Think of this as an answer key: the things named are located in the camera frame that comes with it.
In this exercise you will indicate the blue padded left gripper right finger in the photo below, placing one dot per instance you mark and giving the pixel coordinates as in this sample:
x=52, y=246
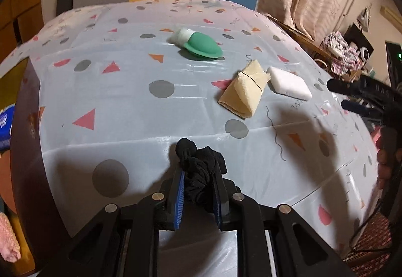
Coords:
x=223, y=189

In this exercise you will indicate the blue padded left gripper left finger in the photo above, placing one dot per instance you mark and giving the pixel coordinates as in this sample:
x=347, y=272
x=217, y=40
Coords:
x=175, y=200

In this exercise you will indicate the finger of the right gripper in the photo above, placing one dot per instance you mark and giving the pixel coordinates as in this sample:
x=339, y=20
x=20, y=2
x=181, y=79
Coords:
x=365, y=88
x=361, y=110

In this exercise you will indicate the black hair scrunchie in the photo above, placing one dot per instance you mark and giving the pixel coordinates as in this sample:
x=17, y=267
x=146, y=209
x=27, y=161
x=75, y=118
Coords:
x=199, y=166

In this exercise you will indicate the beige mesh cloth roll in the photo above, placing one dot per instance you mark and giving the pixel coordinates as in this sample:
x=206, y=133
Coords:
x=243, y=94

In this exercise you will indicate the green silicone travel bottle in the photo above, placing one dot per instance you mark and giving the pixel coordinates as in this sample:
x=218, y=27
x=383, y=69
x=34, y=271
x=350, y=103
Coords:
x=196, y=43

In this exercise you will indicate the pink fluffy towel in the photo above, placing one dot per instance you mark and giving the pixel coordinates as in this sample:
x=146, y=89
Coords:
x=9, y=246

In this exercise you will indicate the person's hand on gripper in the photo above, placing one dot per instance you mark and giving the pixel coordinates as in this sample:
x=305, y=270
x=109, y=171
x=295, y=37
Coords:
x=385, y=163

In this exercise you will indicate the pile of patterned clothes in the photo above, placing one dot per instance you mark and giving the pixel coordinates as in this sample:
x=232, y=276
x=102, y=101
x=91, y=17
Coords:
x=346, y=56

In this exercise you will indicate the wooden side table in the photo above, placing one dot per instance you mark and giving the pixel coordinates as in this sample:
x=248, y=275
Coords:
x=321, y=57

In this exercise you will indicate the white foam sponge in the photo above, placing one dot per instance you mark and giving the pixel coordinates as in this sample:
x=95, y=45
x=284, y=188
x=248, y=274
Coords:
x=288, y=84

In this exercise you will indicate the patterned white plastic tablecloth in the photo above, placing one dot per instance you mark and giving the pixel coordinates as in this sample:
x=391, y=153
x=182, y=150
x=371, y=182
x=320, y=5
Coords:
x=115, y=97

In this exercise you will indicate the gold metal storage box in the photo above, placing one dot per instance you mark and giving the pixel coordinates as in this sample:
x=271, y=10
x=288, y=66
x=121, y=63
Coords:
x=19, y=86

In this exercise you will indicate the blue tissue pack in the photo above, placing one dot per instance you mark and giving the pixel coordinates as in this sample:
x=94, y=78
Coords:
x=6, y=117

